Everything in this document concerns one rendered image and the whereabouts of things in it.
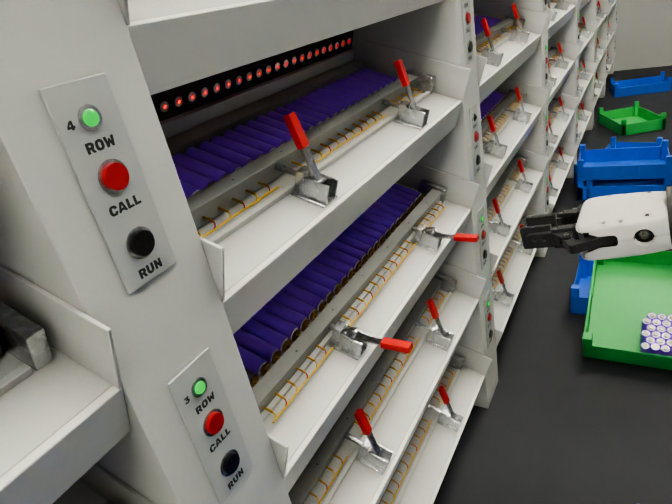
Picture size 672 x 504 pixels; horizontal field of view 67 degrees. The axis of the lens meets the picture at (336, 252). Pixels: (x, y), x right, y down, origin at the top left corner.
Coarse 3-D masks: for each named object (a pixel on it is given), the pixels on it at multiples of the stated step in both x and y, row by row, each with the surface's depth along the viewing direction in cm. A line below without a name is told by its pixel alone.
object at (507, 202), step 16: (512, 160) 150; (528, 160) 150; (544, 160) 149; (512, 176) 146; (528, 176) 148; (496, 192) 132; (512, 192) 138; (528, 192) 139; (496, 208) 118; (512, 208) 131; (496, 224) 119; (512, 224) 124; (496, 240) 118; (496, 256) 104
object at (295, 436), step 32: (448, 192) 92; (448, 224) 86; (416, 256) 77; (384, 288) 70; (416, 288) 71; (352, 320) 64; (384, 320) 65; (320, 352) 59; (320, 384) 56; (352, 384) 57; (288, 416) 52; (320, 416) 52; (288, 448) 49; (288, 480) 48
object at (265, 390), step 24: (432, 192) 89; (408, 216) 82; (384, 264) 73; (360, 288) 66; (336, 312) 62; (360, 312) 64; (312, 336) 58; (288, 360) 55; (312, 360) 57; (264, 384) 52; (264, 408) 51
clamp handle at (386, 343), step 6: (354, 336) 59; (360, 336) 59; (366, 336) 59; (366, 342) 58; (372, 342) 58; (378, 342) 57; (384, 342) 57; (390, 342) 57; (396, 342) 56; (402, 342) 56; (408, 342) 56; (384, 348) 57; (390, 348) 56; (396, 348) 56; (402, 348) 56; (408, 348) 55
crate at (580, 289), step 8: (584, 264) 147; (592, 264) 147; (584, 272) 148; (576, 280) 140; (584, 280) 148; (576, 288) 132; (584, 288) 144; (576, 296) 133; (584, 296) 141; (576, 304) 134; (584, 304) 133; (576, 312) 135; (584, 312) 134
